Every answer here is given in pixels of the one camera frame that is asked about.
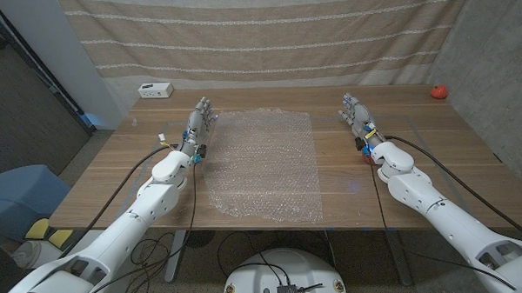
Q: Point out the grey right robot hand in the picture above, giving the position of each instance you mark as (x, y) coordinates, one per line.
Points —
(360, 117)

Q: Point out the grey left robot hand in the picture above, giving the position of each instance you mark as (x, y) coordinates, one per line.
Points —
(195, 127)

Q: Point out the clear bubble wrap sheet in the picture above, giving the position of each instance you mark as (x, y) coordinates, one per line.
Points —
(261, 164)

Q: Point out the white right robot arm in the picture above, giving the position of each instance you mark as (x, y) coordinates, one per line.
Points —
(442, 218)

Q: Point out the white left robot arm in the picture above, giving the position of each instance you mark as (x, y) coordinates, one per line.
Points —
(116, 238)

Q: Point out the red ball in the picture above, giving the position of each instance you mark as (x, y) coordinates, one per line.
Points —
(367, 160)

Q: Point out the white power strip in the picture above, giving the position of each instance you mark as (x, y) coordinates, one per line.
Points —
(154, 90)

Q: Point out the small clear plastic piece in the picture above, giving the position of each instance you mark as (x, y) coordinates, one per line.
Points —
(134, 121)

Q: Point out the orange ball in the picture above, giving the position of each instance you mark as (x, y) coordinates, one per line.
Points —
(438, 92)

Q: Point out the beige striped backdrop cloth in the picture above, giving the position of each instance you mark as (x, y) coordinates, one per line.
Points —
(261, 33)

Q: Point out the grey table leg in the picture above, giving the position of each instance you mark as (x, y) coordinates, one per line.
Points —
(399, 259)
(174, 258)

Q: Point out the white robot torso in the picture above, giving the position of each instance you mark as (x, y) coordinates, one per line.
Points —
(287, 267)

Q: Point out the yellow pad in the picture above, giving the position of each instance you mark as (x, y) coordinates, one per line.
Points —
(37, 229)
(60, 238)

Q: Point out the blue chair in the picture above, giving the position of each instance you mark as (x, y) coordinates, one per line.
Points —
(19, 194)

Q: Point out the white sneaker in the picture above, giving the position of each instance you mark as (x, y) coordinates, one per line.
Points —
(26, 254)

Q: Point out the dark trouser leg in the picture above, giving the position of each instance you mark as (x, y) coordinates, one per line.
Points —
(1, 264)

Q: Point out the black door frame strip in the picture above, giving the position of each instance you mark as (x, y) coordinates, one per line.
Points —
(36, 63)

